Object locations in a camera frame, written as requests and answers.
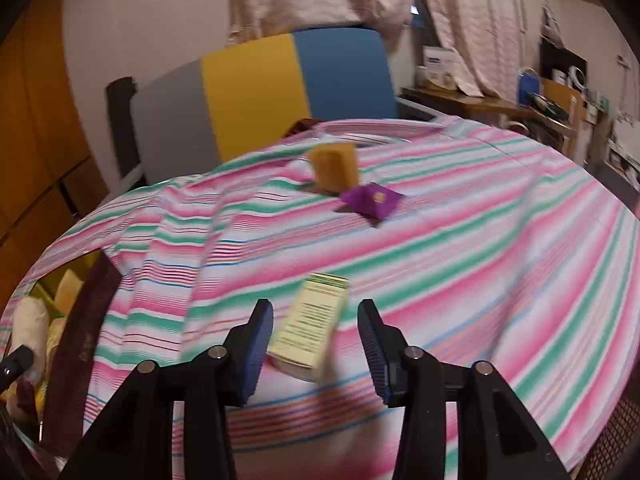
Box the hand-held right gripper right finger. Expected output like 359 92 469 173
356 299 572 480

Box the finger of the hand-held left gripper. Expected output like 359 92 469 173
0 345 36 393

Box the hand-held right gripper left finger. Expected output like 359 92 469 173
59 299 275 480

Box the yellow green small box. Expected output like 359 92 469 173
267 272 350 383

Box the yellow storage bin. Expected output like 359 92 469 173
30 252 102 322

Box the purple packet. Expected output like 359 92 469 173
336 183 404 222

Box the cream soft bundle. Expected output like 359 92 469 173
10 297 52 362

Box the striped bed sheet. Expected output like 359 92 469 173
0 117 640 480

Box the yellow sponge block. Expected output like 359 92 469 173
306 142 362 195

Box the wooden wardrobe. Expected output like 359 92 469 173
0 0 108 261

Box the dark red cloth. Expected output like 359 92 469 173
285 118 322 139

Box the grey yellow blue chair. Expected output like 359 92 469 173
106 27 401 191

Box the wooden desk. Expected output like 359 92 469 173
400 85 576 151

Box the white printed carton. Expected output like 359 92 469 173
422 45 462 87

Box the pink striped curtain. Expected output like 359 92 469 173
415 0 529 98

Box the black monitor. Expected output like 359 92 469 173
540 35 589 86

